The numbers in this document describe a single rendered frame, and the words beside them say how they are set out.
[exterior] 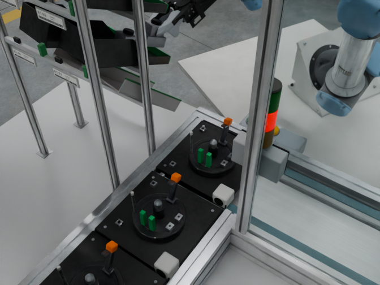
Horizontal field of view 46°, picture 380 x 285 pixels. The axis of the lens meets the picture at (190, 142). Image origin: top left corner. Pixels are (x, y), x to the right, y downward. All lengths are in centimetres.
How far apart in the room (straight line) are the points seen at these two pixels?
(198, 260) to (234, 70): 92
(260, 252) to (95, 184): 55
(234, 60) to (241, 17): 201
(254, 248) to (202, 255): 14
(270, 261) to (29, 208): 71
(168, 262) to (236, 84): 87
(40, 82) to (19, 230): 204
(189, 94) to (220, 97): 136
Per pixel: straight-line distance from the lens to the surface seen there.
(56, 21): 104
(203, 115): 146
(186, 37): 360
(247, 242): 120
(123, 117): 162
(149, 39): 125
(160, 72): 324
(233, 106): 166
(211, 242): 116
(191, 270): 112
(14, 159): 158
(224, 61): 187
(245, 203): 108
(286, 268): 119
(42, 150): 154
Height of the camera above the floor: 195
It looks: 46 degrees down
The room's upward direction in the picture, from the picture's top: 1 degrees counter-clockwise
